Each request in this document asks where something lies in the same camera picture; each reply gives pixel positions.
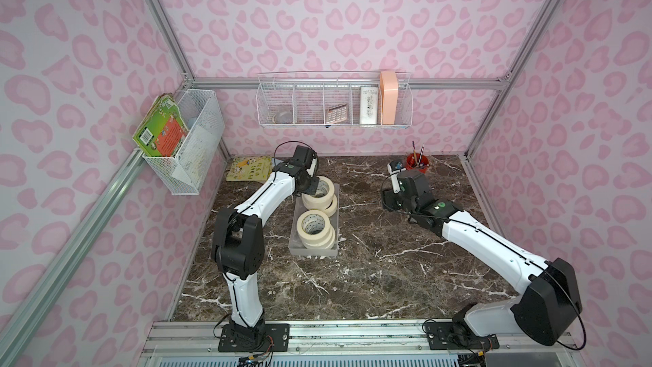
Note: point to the pink plastic case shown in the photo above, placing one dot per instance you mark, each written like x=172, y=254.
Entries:
x=389, y=94

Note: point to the white card box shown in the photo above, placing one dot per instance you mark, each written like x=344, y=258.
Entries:
x=369, y=99

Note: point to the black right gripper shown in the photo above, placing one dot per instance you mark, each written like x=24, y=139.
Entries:
x=390, y=199

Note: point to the white mesh side basket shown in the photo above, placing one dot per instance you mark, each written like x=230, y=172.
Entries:
x=197, y=106

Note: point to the yellow green children's book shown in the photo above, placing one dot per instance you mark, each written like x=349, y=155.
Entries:
x=250, y=169

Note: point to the red metal pencil bucket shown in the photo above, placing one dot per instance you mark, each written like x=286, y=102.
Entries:
x=417, y=162

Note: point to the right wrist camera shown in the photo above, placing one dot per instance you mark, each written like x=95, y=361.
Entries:
x=395, y=167

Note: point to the white paper booklet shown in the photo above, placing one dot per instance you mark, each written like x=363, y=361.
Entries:
x=195, y=157

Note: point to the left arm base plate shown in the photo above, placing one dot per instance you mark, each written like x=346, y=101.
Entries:
x=239, y=339

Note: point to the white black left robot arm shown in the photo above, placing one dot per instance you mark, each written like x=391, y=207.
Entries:
x=238, y=245

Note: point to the green red book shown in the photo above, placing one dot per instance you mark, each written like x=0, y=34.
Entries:
x=163, y=130

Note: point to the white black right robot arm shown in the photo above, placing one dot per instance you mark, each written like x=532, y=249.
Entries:
x=548, y=299

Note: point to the clear round container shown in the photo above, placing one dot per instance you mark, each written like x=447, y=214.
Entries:
x=284, y=115

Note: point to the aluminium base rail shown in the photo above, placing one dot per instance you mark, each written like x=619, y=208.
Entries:
x=369, y=342

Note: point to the white wire wall basket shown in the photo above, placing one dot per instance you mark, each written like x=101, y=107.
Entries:
x=310, y=93

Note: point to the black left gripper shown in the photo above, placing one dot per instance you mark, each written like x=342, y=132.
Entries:
x=311, y=183

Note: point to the cream masking tape roll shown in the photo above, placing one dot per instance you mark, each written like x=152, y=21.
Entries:
x=310, y=218
x=322, y=198
x=318, y=236
x=332, y=208

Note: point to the translucent plastic storage box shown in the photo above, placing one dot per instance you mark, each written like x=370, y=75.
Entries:
x=296, y=246

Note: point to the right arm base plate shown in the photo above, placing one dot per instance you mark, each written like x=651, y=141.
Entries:
x=449, y=335

